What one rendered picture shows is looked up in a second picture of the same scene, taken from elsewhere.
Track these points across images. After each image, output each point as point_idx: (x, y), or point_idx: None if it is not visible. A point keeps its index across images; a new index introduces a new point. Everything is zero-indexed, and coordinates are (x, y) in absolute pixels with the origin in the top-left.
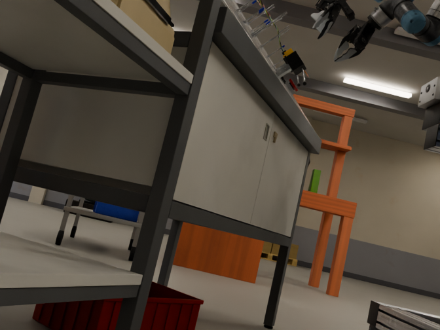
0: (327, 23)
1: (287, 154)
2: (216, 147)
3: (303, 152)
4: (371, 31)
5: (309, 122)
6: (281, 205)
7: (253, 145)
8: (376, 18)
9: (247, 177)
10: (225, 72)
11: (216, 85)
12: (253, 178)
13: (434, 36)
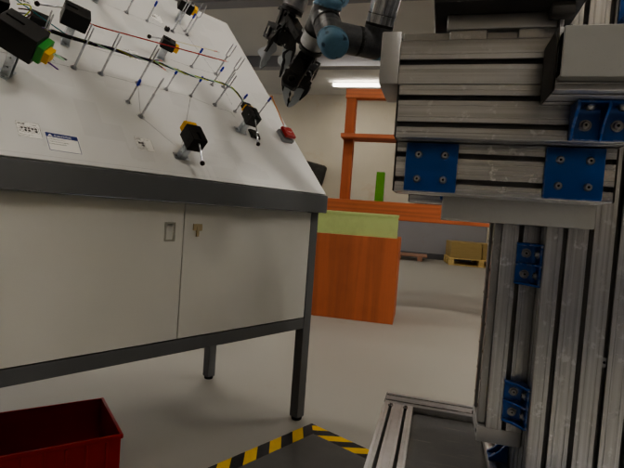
0: (283, 55)
1: (246, 235)
2: (32, 292)
3: (295, 218)
4: (306, 62)
5: (304, 178)
6: (257, 292)
7: (137, 257)
8: (304, 45)
9: (140, 295)
10: (10, 207)
11: None
12: (158, 291)
13: (380, 50)
